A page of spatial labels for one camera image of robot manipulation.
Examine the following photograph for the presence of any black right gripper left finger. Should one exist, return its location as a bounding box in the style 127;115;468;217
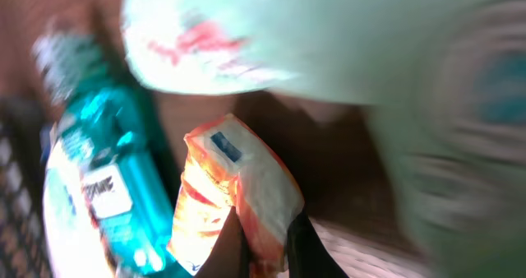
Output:
195;207;250;278

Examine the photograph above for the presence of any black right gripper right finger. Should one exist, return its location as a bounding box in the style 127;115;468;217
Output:
286;211;348;278

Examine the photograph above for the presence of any orange white snack packet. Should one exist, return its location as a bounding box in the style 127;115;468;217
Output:
167;114;305;277

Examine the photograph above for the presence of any teal mouthwash bottle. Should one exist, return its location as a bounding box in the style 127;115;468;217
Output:
33;30;187;277

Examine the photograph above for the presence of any mint green snack packet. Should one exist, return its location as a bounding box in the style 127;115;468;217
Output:
122;0;525;277

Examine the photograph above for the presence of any grey plastic basket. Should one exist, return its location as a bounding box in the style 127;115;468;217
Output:
1;96;53;278

